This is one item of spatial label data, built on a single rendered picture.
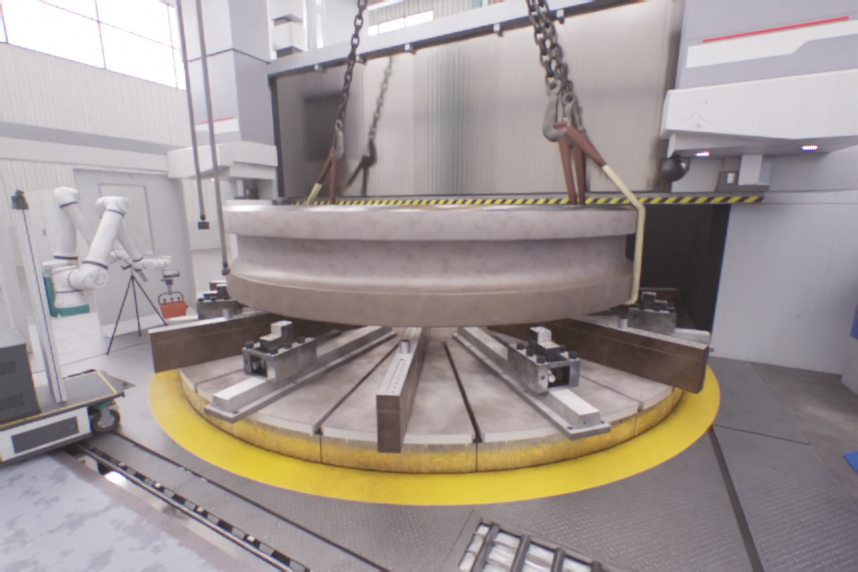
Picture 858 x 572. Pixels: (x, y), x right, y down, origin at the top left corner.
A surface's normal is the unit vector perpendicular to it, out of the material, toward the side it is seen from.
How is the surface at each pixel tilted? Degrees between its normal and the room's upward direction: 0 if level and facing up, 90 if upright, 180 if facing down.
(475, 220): 90
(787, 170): 90
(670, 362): 90
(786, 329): 90
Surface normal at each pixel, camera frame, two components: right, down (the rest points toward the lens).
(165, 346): 0.65, 0.15
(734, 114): -0.47, 0.18
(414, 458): -0.06, 0.19
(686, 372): -0.76, 0.13
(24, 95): 0.89, 0.09
